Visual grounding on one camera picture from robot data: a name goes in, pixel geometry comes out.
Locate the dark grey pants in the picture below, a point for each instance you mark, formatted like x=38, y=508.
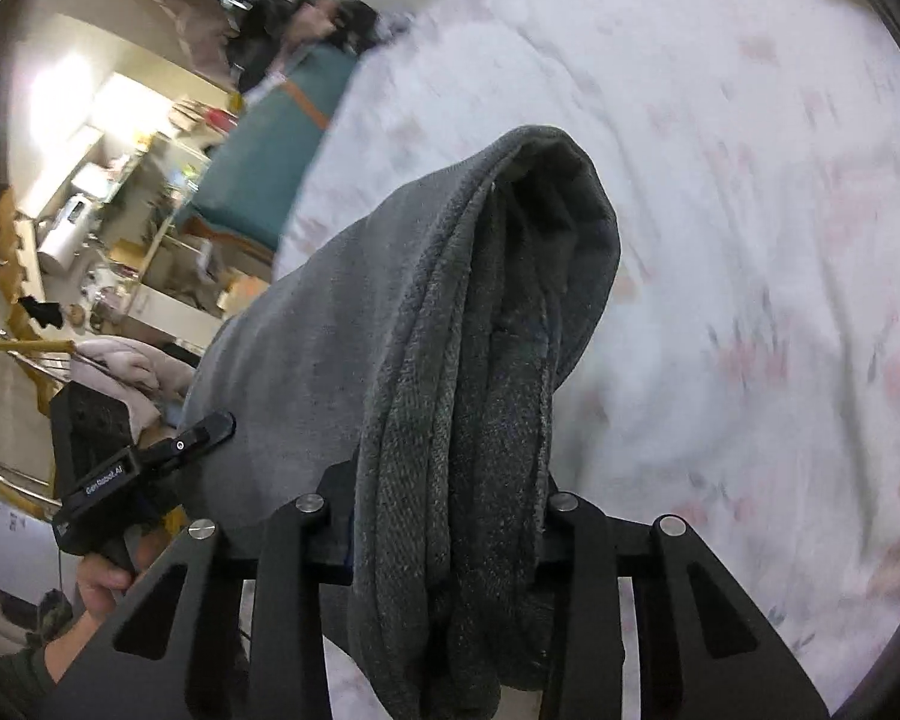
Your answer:
x=420, y=330

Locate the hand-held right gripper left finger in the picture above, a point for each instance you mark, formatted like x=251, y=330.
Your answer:
x=292, y=540

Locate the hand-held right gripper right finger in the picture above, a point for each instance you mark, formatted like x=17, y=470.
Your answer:
x=581, y=540

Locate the pile of dark clothes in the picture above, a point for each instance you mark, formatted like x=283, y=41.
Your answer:
x=300, y=22

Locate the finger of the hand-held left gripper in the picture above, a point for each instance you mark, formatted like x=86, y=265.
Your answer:
x=191, y=439

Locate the pink padded garment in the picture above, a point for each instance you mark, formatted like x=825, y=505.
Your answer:
x=124, y=367

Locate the hanging pinkish curtain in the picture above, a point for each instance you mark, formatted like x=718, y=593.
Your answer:
x=187, y=7

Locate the person's left forearm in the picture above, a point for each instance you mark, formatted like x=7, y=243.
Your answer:
x=49, y=656

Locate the person's left hand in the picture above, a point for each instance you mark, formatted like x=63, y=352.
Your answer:
x=101, y=589

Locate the teal bed end board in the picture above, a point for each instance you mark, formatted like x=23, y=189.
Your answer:
x=270, y=157

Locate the bed with floral sheet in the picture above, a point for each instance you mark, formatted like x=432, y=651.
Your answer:
x=720, y=202

